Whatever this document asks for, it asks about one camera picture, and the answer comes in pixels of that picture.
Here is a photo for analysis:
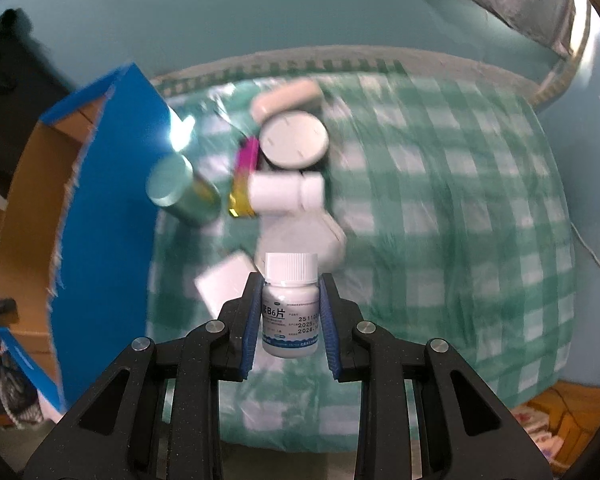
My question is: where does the white flat card box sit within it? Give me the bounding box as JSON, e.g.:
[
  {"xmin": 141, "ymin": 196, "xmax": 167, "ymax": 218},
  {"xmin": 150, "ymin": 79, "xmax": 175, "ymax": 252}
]
[{"xmin": 194, "ymin": 252, "xmax": 257, "ymax": 318}]

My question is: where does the beige oblong container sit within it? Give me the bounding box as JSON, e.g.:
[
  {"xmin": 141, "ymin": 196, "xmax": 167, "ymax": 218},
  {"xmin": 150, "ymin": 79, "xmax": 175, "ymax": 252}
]
[{"xmin": 250, "ymin": 78, "xmax": 323, "ymax": 125}]

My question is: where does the white hexagonal container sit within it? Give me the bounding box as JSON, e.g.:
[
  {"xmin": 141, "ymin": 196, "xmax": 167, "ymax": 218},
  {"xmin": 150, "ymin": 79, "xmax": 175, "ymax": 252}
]
[{"xmin": 253, "ymin": 210, "xmax": 347, "ymax": 273}]

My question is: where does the white pill bottle blue label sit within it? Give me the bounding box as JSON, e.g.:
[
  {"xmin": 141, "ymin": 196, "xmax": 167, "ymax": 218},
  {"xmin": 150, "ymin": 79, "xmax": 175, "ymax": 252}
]
[{"xmin": 261, "ymin": 252, "xmax": 320, "ymax": 359}]

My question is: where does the black object upper left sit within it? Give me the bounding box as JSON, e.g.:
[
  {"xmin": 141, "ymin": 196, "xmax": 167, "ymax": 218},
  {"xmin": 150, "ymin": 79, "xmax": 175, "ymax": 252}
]
[{"xmin": 0, "ymin": 9, "xmax": 70, "ymax": 197}]

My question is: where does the green white checkered cloth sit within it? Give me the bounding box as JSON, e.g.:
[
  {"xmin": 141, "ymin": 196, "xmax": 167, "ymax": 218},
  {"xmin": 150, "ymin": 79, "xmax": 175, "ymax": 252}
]
[{"xmin": 147, "ymin": 73, "xmax": 576, "ymax": 453}]

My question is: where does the white round lid jar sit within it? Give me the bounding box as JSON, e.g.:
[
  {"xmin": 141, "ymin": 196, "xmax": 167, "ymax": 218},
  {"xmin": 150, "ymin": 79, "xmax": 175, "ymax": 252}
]
[{"xmin": 259, "ymin": 110, "xmax": 329, "ymax": 170}]

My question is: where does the blue cardboard box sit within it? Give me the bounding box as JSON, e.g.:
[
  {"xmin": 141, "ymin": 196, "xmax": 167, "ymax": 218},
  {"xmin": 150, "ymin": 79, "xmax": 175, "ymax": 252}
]
[{"xmin": 0, "ymin": 64, "xmax": 176, "ymax": 412}]

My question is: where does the green metallic can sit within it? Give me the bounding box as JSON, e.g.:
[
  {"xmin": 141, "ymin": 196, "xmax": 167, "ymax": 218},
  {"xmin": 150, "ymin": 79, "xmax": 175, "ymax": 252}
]
[{"xmin": 146, "ymin": 153, "xmax": 221, "ymax": 228}]

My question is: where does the white cable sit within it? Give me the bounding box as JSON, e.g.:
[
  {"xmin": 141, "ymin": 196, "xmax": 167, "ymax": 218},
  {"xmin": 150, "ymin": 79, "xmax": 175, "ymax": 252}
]
[{"xmin": 571, "ymin": 221, "xmax": 600, "ymax": 294}]

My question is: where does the white plastic bottle lying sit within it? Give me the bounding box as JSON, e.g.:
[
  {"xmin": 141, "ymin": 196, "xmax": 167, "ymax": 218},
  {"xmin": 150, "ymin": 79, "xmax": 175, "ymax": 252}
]
[{"xmin": 247, "ymin": 171, "xmax": 325, "ymax": 214}]

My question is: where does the magenta yellow box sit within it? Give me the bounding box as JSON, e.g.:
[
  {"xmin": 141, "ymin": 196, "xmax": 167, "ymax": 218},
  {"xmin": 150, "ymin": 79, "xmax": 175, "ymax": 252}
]
[{"xmin": 228, "ymin": 138, "xmax": 260, "ymax": 218}]

